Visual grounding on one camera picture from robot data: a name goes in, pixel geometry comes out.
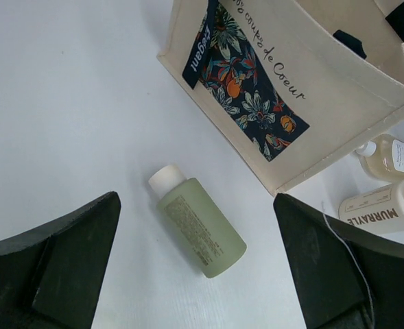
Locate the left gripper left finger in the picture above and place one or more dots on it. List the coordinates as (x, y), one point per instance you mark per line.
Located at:
(51, 276)

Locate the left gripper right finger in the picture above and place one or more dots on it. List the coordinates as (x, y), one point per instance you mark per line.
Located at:
(344, 277)

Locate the cream cylindrical bottle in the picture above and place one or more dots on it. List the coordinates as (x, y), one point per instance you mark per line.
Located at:
(380, 211)

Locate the clear amber soap bottle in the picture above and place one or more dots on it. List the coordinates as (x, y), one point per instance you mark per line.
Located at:
(383, 158)

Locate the green bottle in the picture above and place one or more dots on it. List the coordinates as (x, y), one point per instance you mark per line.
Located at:
(200, 226)

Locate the cream canvas tote bag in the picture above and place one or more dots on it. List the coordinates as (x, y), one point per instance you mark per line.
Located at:
(293, 85)

